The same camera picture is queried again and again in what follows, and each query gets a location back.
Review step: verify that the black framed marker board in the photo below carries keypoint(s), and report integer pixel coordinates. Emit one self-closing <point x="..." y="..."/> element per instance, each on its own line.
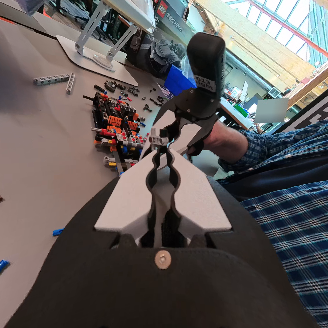
<point x="312" y="115"/>

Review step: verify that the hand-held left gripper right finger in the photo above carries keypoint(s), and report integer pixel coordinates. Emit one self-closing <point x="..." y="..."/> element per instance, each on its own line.
<point x="199" y="197"/>

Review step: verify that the blue plastic bin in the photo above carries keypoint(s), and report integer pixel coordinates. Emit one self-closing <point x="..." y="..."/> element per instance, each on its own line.
<point x="179" y="82"/>

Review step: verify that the long black lego beam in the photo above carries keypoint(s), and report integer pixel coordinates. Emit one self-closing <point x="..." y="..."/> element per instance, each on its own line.
<point x="99" y="88"/>
<point x="110" y="88"/>

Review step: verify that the scatter of small black pieces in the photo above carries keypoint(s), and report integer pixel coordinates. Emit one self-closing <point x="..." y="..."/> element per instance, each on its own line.
<point x="153" y="100"/>

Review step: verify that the blue lego pin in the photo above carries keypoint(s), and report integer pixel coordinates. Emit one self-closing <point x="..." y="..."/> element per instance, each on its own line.
<point x="57" y="232"/>
<point x="3" y="265"/>

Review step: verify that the long light grey holed beam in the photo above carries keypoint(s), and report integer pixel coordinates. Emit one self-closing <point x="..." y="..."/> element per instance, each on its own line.
<point x="51" y="79"/>

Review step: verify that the person's right forearm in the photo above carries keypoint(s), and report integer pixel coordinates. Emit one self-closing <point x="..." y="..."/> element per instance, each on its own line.
<point x="235" y="143"/>

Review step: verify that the white background work table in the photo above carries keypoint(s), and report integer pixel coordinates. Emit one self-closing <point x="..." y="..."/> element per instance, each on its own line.
<point x="238" y="115"/>

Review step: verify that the clear plastic bag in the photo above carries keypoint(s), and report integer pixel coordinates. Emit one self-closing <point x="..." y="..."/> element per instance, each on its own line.
<point x="187" y="67"/>

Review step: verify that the person's torso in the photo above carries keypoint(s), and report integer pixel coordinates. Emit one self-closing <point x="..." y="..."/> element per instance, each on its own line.
<point x="294" y="230"/>

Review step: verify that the light grey connector assembly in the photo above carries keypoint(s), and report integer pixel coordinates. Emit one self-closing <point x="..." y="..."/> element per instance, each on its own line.
<point x="157" y="140"/>

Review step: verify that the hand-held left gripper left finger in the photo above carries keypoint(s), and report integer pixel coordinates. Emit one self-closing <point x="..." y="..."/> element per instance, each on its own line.
<point x="125" y="197"/>

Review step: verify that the short light grey holed beam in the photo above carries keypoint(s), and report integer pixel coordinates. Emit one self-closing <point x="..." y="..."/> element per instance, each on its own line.
<point x="70" y="82"/>

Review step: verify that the red lego axle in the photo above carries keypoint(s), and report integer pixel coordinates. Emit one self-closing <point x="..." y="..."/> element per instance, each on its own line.
<point x="124" y="98"/>

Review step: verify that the black construction set box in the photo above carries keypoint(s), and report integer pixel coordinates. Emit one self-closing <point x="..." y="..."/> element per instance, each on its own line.
<point x="174" y="23"/>

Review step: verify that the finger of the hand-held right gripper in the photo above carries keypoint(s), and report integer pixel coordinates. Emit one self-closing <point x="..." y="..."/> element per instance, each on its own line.
<point x="166" y="122"/>
<point x="191" y="132"/>

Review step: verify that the person's right hand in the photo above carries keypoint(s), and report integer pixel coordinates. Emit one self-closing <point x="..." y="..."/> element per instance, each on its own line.
<point x="215" y="138"/>

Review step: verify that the printed instruction sheet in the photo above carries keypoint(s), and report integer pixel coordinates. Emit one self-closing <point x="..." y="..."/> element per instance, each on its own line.
<point x="164" y="91"/>

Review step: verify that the white monitor stand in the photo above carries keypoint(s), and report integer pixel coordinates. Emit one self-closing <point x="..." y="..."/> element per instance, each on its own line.
<point x="102" y="61"/>

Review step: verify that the orange and black lego model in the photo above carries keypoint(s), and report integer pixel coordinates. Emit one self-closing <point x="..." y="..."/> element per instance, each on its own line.
<point x="115" y="123"/>

